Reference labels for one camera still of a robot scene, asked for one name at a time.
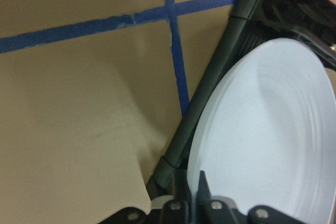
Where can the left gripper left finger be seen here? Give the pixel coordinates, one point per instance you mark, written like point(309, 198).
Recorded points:
point(175, 210)

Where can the black dish rack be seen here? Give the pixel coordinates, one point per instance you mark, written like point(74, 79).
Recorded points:
point(250, 23)

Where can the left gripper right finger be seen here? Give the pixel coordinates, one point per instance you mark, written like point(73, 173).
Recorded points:
point(214, 210)

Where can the light blue plate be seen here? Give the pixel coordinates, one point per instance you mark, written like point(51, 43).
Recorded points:
point(267, 134)

